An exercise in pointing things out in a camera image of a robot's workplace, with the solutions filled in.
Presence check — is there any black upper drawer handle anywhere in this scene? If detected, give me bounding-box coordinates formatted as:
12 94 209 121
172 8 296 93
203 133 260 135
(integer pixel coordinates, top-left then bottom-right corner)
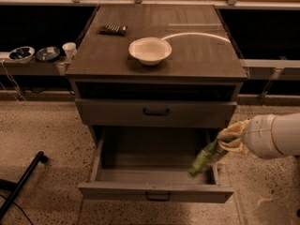
142 108 170 116

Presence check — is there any white cable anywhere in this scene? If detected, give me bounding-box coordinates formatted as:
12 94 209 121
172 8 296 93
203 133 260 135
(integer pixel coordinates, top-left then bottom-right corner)
0 59 26 103

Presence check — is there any grey drawer cabinet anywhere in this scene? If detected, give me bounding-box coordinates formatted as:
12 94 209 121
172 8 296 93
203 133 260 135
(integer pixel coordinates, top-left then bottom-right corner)
67 4 247 140

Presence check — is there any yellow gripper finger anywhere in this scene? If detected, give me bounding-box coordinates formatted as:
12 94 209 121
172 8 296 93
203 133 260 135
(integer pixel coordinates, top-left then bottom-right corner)
217 120 249 140
218 139 248 154

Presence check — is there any low side shelf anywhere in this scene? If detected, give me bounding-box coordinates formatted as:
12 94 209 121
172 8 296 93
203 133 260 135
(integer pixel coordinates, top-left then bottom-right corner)
0 52 69 76

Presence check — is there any green jalapeno chip bag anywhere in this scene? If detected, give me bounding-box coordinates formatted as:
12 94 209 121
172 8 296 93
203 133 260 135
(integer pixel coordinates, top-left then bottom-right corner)
187 140 227 178

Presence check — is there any black drawer handle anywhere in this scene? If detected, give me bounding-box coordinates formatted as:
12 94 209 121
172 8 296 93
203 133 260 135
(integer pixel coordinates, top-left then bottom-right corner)
144 191 171 202
142 108 170 116

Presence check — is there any white bowl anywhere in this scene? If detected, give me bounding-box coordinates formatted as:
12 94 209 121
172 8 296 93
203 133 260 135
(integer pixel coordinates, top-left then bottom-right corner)
128 37 173 66

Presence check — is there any blue patterned bowl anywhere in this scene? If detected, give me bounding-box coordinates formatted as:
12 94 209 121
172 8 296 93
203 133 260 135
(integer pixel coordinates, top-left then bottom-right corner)
8 46 35 64
36 46 60 62

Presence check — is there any white paper cup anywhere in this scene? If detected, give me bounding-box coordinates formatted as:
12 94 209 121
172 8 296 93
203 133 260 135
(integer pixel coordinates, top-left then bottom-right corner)
62 42 77 60

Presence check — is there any blue patterned bowl left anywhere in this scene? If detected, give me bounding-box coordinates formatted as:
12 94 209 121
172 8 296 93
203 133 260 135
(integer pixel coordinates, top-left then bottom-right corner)
8 46 35 64

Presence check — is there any dark snack bar pack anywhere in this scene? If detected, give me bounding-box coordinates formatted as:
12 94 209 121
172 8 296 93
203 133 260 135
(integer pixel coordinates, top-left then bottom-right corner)
98 25 128 36

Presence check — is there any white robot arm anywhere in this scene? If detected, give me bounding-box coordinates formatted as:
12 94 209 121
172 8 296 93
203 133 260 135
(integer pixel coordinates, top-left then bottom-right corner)
217 113 300 159

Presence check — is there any open grey lower drawer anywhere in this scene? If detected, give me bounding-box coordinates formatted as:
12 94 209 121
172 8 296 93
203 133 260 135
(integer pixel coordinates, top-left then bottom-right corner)
79 127 233 203

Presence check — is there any black lower drawer handle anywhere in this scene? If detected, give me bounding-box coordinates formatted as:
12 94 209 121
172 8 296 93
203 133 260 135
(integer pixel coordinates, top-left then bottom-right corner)
144 191 171 202

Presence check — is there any blue patterned bowl right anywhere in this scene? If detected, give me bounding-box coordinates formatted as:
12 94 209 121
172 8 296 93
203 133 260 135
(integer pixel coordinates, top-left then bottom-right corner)
36 46 60 62

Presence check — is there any black chair leg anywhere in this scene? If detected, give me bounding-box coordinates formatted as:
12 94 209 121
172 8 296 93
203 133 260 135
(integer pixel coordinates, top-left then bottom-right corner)
0 151 48 220

